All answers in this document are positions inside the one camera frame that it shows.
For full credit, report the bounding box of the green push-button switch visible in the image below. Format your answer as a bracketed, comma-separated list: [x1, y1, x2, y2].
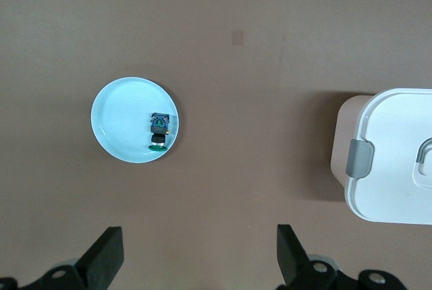
[148, 111, 171, 152]

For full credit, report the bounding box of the light blue round plate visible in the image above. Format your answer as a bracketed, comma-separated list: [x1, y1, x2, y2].
[90, 77, 186, 165]

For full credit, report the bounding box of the white lunch box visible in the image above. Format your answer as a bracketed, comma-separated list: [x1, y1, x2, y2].
[329, 88, 432, 226]

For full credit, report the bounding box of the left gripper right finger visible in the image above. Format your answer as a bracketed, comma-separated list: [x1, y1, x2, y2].
[276, 224, 342, 290]

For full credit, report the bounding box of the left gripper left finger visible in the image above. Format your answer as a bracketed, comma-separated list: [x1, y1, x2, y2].
[33, 225, 125, 290]

